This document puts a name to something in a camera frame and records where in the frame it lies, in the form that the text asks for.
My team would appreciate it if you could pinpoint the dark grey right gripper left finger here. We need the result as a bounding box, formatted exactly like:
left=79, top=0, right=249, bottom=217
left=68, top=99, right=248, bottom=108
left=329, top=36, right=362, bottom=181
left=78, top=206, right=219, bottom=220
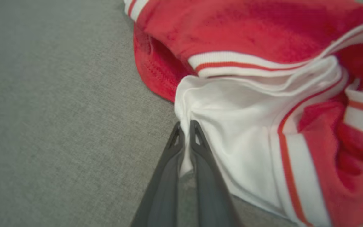
left=130, top=121, right=186, bottom=227

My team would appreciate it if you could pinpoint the red and white jersey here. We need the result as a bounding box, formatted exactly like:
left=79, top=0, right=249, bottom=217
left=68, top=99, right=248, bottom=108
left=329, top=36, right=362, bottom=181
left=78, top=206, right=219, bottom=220
left=123, top=0, right=363, bottom=227

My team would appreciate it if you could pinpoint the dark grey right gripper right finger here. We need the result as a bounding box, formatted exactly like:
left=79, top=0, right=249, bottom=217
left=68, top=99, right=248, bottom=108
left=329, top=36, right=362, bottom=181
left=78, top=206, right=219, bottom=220
left=189, top=120, right=242, bottom=227

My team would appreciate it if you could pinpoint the grey fabric sofa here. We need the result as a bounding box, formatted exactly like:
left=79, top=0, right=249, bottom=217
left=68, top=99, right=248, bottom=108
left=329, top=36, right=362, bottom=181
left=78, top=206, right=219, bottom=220
left=0, top=0, right=363, bottom=227

